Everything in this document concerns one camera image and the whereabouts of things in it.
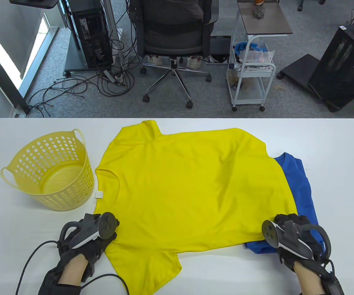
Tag black desk top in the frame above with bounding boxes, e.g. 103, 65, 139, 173
9, 0, 61, 9

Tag yellow perforated laundry basket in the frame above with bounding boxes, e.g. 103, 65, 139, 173
0, 128, 95, 212

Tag grey computer trolley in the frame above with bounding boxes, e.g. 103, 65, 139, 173
63, 28, 125, 77

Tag black box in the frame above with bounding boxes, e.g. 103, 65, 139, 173
210, 35, 232, 56

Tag bundle of black floor cables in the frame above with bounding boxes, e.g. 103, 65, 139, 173
26, 0, 143, 118

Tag yellow t-shirt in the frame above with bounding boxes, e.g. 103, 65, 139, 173
94, 120, 299, 295

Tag brown fuzzy item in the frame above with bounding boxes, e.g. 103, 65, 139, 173
228, 69, 242, 90

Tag black mesh computer case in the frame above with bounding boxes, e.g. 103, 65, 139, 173
308, 23, 354, 112

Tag black wrist strap with module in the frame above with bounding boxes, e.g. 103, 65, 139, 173
318, 270, 345, 295
38, 267, 82, 295

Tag brown side table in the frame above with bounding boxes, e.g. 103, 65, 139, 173
237, 0, 293, 37

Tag blue cloth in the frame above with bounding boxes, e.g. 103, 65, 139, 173
233, 42, 259, 55

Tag clear plastic bags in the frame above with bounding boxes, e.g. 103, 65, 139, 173
239, 49, 276, 66

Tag person's left hand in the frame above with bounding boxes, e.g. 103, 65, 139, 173
58, 219, 120, 281

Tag black computer tower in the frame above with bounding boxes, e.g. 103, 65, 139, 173
68, 0, 114, 69

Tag black and white hand controller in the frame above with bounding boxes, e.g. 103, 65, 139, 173
59, 212, 117, 250
261, 220, 332, 262

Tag black rolling platform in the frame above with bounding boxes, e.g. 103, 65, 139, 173
277, 54, 322, 89

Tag silver desk column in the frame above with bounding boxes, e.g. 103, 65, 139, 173
102, 0, 125, 66

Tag person's right hand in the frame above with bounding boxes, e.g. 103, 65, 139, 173
274, 214, 334, 277

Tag blue t-shirt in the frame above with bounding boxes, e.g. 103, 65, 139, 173
245, 152, 323, 255

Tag white rolling cart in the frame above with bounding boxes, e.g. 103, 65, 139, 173
227, 34, 277, 112

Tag person's right forearm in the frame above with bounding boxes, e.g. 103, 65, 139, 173
294, 263, 325, 295

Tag black braided cable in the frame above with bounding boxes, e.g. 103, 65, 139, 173
15, 240, 59, 295
81, 274, 130, 295

